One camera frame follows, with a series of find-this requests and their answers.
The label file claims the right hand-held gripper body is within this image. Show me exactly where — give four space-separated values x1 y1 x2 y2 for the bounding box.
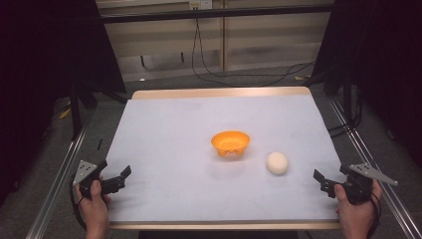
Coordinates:
338 161 399 206

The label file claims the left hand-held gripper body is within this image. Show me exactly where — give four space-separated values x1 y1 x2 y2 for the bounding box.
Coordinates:
72 159 108 200

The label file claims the white round ball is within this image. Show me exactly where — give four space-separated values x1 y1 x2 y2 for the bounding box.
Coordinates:
266 151 290 176

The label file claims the orange plastic bowl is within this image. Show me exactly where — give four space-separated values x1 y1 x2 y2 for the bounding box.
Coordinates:
210 129 252 158

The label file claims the person's left hand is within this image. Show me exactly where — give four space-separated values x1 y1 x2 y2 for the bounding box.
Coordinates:
75 175 112 231

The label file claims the person's right hand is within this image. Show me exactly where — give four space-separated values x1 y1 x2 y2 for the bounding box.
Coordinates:
332 178 383 231

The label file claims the black metal stand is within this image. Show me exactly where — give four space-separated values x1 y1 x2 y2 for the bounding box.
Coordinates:
69 79 128 141

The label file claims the white table mat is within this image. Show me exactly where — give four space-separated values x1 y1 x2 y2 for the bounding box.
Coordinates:
105 94 342 223

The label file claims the black curtain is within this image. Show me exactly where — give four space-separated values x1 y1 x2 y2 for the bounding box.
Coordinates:
0 0 127 207
312 0 422 168

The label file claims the aluminium frame rail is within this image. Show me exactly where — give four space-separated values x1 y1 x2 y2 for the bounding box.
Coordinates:
25 127 88 239
327 97 422 239

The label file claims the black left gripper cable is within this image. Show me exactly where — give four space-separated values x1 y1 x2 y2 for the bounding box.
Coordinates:
68 173 88 232

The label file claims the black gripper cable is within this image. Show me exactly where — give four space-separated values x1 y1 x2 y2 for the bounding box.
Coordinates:
365 191 383 239
68 173 88 232

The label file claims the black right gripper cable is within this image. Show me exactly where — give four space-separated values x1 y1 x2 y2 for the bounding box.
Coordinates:
365 191 383 239

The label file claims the black floor cable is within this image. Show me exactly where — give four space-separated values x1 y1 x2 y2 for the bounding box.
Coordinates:
190 17 317 89
196 17 315 79

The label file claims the black horizontal frame bar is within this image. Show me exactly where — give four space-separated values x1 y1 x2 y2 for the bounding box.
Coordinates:
99 3 334 25

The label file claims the white wall socket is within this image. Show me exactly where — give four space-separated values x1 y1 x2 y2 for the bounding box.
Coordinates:
188 0 214 11

